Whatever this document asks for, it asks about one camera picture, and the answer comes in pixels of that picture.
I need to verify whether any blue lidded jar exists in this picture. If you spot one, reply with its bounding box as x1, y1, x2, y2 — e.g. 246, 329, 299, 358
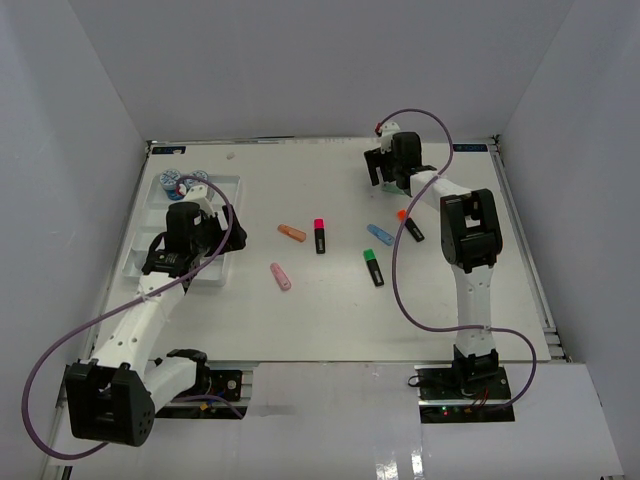
190, 170, 209, 180
158, 169, 183, 201

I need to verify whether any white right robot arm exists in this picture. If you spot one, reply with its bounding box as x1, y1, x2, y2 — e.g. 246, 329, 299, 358
364, 122, 503, 399

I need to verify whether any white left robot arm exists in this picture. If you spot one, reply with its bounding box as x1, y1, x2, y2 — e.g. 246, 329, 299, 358
65, 201, 247, 446

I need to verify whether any white compartment tray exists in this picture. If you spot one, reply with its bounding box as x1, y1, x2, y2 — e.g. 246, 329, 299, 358
122, 173, 242, 287

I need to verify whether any right blue table label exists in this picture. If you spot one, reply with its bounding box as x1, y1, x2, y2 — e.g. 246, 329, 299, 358
453, 143, 488, 153

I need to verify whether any blue table label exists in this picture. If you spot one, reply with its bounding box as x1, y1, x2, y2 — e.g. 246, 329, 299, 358
453, 143, 488, 153
151, 146, 186, 155

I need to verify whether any pink stapler case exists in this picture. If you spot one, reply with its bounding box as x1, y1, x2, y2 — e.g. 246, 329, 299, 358
270, 263, 292, 291

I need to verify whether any orange cap black highlighter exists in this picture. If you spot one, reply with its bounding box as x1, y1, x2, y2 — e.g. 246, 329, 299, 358
397, 210, 425, 242

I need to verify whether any blue stapler case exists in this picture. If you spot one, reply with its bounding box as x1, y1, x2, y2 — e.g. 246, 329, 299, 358
367, 224, 395, 246

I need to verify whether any pink cap black highlighter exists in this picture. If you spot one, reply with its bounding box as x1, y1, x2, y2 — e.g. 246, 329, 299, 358
314, 218, 326, 254

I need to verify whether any left blue table label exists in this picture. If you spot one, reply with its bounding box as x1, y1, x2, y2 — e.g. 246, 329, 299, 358
151, 146, 186, 155

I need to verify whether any green cap black highlighter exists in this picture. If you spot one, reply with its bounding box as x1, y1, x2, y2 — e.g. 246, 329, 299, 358
363, 249, 384, 287

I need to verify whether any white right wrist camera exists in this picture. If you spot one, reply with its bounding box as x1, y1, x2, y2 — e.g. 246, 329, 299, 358
375, 121, 401, 154

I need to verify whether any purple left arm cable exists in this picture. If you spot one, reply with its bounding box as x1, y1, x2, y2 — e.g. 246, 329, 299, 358
21, 177, 236, 459

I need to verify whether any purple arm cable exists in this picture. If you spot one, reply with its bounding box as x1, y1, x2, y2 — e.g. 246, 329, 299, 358
375, 108, 538, 411
21, 177, 236, 459

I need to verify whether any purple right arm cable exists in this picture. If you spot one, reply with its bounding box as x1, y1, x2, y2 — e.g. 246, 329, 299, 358
375, 108, 538, 411

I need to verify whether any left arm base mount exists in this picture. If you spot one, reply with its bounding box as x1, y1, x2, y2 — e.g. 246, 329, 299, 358
156, 349, 247, 420

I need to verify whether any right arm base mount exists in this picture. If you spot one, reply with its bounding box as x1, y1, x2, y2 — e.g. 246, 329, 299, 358
407, 367, 515, 425

